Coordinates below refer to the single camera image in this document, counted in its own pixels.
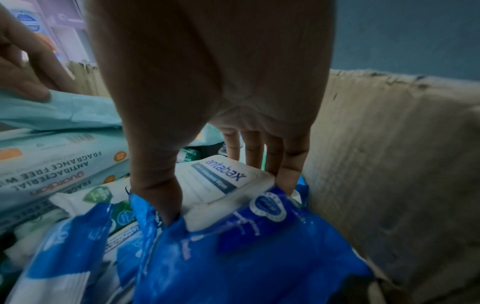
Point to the person's right hand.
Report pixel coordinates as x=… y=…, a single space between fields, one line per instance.
x=225 y=65

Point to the person's left hand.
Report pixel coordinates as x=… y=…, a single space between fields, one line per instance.
x=26 y=65

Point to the teal wipes packet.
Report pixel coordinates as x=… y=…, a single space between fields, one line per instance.
x=71 y=111

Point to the blue wipes packet white lid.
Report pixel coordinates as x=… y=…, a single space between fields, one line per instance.
x=255 y=255

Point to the shelf of boxed products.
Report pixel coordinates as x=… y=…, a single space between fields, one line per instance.
x=48 y=26

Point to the pale wipes packet orange label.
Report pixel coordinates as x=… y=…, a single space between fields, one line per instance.
x=45 y=193
x=56 y=154

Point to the small green white packet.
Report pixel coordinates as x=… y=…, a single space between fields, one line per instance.
x=188 y=154

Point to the white green wipes packet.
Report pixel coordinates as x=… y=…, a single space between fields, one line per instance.
x=101 y=199

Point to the brown cardboard box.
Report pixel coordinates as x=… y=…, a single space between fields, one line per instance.
x=393 y=166

